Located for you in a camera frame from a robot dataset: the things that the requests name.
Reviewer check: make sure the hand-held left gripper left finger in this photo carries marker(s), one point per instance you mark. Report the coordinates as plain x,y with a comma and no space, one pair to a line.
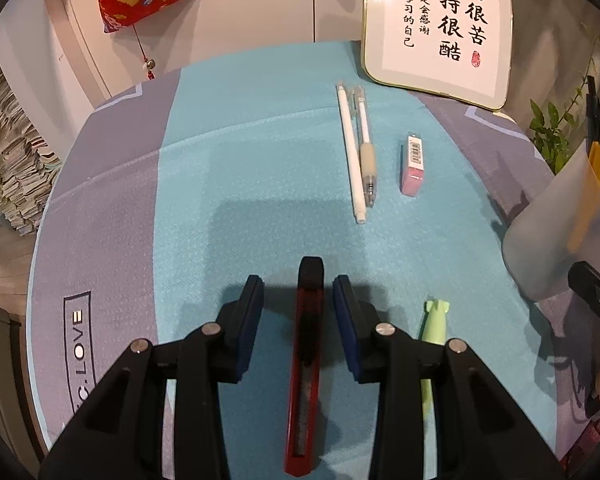
247,332

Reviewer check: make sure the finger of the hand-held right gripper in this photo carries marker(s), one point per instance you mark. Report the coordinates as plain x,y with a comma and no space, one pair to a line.
597,285

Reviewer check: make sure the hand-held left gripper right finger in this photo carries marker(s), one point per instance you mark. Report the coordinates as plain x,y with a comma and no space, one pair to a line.
347,332

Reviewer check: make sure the red utility knife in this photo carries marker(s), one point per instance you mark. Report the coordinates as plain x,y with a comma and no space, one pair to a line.
305,360

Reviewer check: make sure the translucent white cup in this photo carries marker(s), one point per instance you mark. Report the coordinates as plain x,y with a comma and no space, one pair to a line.
545,240

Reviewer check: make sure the light green pen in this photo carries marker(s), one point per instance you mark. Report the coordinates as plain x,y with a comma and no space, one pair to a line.
434,320

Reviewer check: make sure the orange and black pen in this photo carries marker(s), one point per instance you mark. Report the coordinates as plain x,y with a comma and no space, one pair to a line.
599,160

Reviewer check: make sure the green plant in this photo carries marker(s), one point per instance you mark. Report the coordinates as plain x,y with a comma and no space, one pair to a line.
555,130

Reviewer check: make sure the clear pen with beige grip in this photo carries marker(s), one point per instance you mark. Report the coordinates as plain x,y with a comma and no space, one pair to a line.
367,160

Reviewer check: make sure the white pen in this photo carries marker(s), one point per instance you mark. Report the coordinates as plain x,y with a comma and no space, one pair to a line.
351,155

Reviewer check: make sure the pink eraser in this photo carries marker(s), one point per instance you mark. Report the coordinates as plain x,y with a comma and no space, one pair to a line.
413,165

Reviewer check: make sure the dark chair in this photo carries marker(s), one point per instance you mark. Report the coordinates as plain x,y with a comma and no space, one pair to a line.
0,385

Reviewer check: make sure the stack of papers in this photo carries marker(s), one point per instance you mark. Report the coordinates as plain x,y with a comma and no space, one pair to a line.
10,150

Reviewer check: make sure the white cabinet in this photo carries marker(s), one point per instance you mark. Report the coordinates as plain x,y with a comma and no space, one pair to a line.
260,10

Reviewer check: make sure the calligraphy board with gold frame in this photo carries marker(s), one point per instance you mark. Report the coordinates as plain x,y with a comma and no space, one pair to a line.
430,20

